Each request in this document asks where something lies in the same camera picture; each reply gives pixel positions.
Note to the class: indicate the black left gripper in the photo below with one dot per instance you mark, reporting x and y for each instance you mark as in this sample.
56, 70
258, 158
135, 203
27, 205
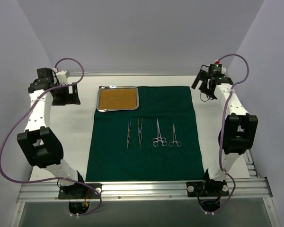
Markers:
67, 93

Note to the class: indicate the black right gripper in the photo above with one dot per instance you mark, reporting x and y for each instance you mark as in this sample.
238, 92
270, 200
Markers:
204, 79

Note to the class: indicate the steel tray with brown liner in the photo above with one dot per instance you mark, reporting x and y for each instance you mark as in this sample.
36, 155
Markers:
117, 98

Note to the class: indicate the steel hemostat forceps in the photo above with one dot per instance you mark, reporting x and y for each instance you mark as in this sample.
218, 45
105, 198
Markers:
174, 141

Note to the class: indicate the steel tweezers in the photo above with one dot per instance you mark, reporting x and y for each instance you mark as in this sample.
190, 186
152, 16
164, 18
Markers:
129, 127
140, 142
128, 140

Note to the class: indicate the dark green surgical cloth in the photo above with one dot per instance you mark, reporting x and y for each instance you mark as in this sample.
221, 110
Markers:
109, 160

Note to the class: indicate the steel surgical scissors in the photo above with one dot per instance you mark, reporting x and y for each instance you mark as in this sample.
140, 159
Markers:
159, 139

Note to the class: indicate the steel scalpel handle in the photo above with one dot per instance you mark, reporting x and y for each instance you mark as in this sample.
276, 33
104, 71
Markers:
140, 122

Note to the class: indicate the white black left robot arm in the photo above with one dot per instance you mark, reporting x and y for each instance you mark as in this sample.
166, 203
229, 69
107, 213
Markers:
38, 142

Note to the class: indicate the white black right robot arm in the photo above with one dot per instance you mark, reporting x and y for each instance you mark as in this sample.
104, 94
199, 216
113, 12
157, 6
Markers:
238, 128

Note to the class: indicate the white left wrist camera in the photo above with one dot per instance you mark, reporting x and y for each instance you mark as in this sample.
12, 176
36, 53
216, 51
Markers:
61, 77

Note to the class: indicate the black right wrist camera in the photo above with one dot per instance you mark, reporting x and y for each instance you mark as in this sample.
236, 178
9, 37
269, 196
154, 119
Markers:
216, 69

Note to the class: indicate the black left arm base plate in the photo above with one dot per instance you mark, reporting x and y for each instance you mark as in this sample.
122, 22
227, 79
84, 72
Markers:
78, 191

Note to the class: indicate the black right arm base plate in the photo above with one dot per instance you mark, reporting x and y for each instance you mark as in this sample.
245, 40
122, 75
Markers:
207, 187

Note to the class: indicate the aluminium right frame rail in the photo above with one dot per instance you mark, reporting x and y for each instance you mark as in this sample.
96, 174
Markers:
249, 163

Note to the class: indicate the aluminium frame rail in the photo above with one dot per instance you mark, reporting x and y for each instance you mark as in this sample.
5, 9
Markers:
249, 163
142, 191

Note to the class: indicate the aluminium front frame rail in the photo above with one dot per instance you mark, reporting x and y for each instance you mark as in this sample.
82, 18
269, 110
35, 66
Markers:
142, 191

